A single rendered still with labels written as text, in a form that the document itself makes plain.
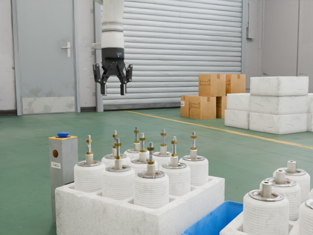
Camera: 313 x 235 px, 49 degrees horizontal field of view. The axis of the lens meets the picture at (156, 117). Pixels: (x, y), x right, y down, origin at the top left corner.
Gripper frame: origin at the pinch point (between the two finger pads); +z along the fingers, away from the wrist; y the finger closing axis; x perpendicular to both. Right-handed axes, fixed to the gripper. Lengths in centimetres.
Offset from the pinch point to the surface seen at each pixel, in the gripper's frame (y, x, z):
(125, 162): 1.2, -4.8, 23.0
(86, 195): -15.7, -11.4, 29.0
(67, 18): 164, 456, -107
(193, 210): 8.8, -30.1, 33.5
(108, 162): -3.9, -2.5, 22.7
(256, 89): 228, 123, 5
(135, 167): -0.3, -13.6, 22.9
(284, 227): 7, -61, 27
